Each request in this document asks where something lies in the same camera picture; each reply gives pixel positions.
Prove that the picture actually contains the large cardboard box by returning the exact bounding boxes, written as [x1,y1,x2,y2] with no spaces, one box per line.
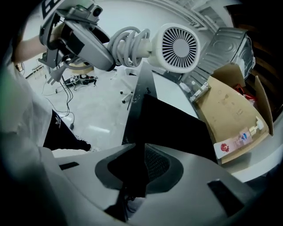
[191,62,275,166]

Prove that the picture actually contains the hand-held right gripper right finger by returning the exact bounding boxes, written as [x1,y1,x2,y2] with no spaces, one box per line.
[128,143,264,226]

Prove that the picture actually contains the white swivel chair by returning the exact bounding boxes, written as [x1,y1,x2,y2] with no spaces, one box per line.
[120,65,139,105]

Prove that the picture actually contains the person's black shorts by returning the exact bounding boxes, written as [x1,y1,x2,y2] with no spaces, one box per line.
[42,109,92,152]

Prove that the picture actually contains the person's left hand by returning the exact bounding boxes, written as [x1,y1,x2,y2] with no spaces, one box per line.
[49,22,67,43]

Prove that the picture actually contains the person's left forearm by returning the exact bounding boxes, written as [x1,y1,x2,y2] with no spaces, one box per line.
[16,34,46,63]

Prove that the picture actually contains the grey washing machine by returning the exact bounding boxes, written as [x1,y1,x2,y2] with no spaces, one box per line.
[198,27,256,80]

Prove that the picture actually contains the white hair dryer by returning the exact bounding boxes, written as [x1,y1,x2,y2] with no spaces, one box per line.
[47,23,201,86]

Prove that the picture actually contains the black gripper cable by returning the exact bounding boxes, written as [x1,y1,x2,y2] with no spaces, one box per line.
[43,22,76,131]

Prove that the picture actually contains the red packets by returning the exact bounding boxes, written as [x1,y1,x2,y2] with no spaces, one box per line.
[233,83,259,102]

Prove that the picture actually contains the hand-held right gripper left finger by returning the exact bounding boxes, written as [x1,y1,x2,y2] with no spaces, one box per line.
[42,142,138,226]

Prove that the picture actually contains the pink hand soap bottle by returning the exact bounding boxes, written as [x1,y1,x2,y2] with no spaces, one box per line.
[213,117,265,160]

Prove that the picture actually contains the person's right shoe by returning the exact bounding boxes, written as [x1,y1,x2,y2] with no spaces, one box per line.
[75,135,102,153]

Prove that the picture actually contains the small grey camera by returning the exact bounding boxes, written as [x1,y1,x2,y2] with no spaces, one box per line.
[88,5,104,18]

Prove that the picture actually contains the person's white shirt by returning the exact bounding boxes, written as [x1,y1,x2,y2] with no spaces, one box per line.
[0,28,54,156]

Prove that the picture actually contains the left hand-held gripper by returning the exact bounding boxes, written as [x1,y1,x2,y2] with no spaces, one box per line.
[38,0,116,72]

